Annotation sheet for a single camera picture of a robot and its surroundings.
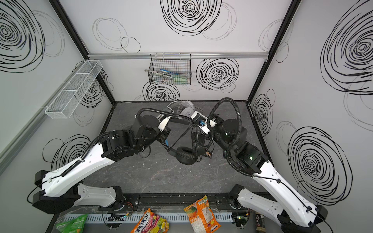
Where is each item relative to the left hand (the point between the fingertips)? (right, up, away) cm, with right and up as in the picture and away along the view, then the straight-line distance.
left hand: (167, 121), depth 63 cm
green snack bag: (-42, -47, +2) cm, 64 cm away
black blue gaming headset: (+9, -12, +3) cm, 15 cm away
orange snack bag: (+15, -44, +4) cm, 47 cm away
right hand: (+14, +4, -4) cm, 16 cm away
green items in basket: (+5, +25, +24) cm, 35 cm away
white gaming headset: (+6, +8, +46) cm, 47 cm away
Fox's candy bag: (-8, -46, +3) cm, 47 cm away
